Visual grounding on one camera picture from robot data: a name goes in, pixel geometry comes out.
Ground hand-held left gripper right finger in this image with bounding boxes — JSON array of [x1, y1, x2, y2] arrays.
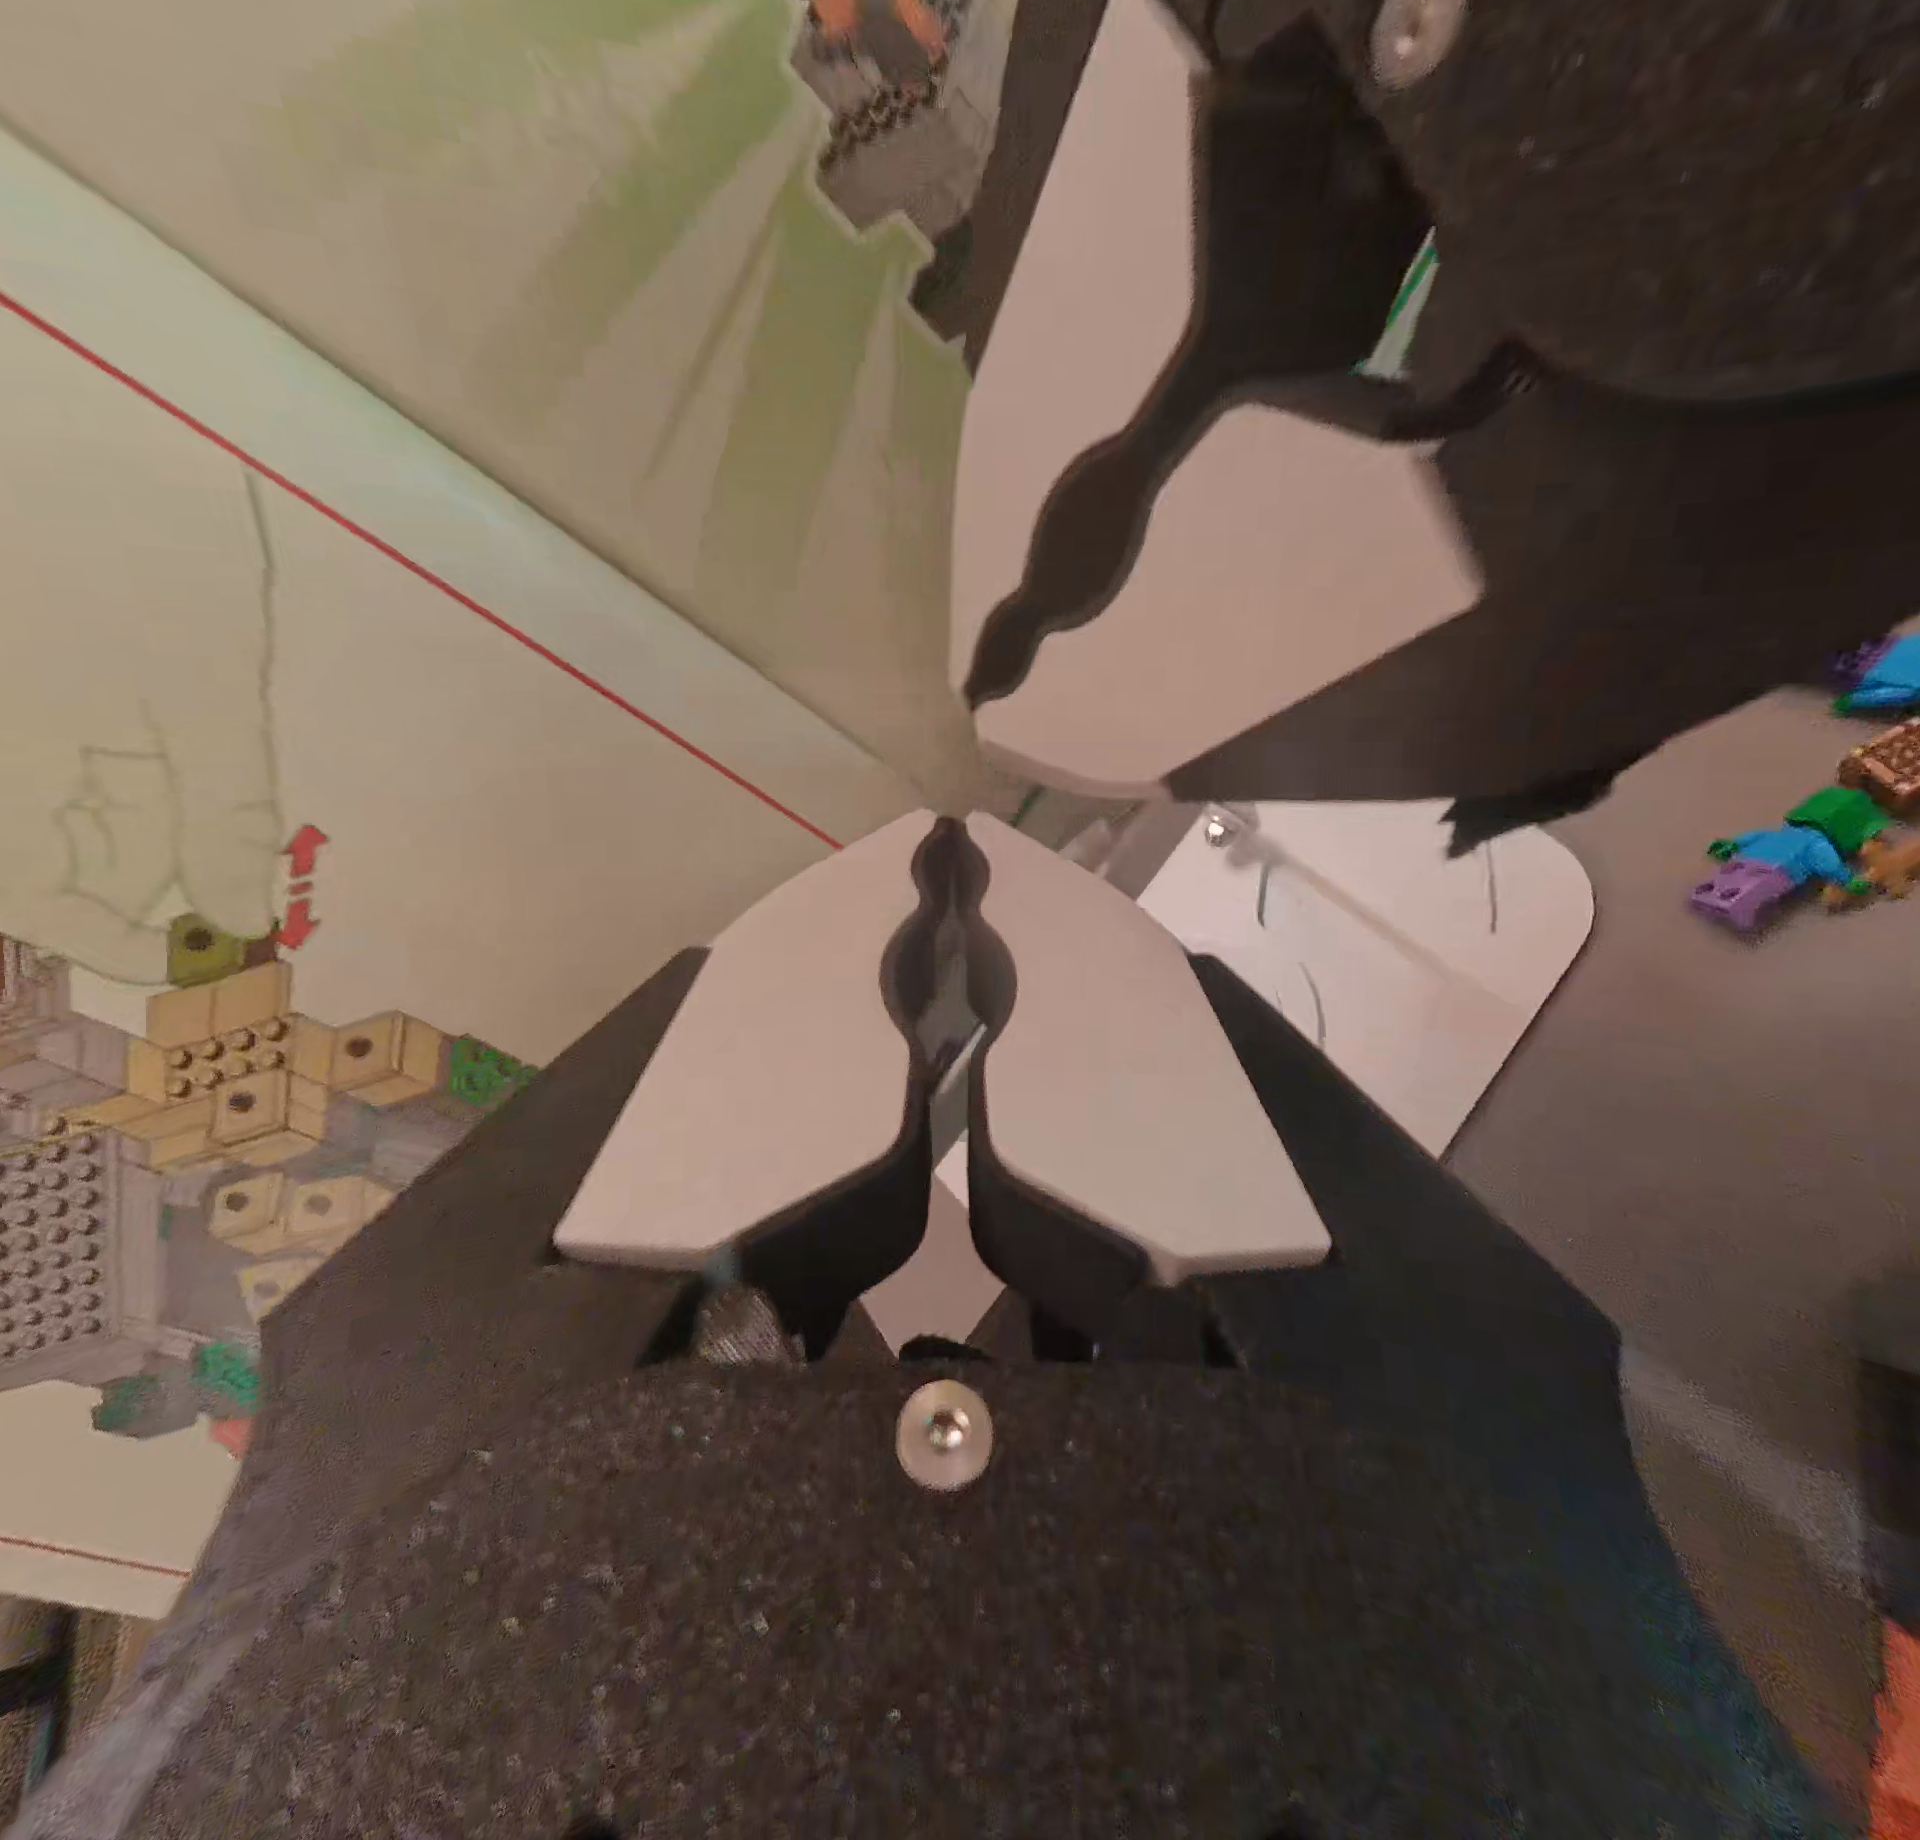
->
[[960, 813, 1334, 1288]]

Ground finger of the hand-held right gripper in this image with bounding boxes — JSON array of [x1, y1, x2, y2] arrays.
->
[[973, 376, 1489, 800], [949, 0, 1213, 717]]

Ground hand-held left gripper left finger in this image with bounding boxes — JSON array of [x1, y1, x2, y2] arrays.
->
[[554, 807, 943, 1273]]

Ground instruction booklet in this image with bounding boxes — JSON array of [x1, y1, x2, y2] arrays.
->
[[0, 0, 1052, 1619]]

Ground grey desk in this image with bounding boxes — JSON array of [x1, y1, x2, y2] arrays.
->
[[1439, 625, 1920, 1840]]

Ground white book stand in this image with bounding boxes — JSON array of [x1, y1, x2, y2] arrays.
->
[[870, 796, 1593, 1353]]

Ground pile of small toy figures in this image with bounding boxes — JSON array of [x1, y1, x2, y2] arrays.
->
[[1685, 633, 1920, 942]]

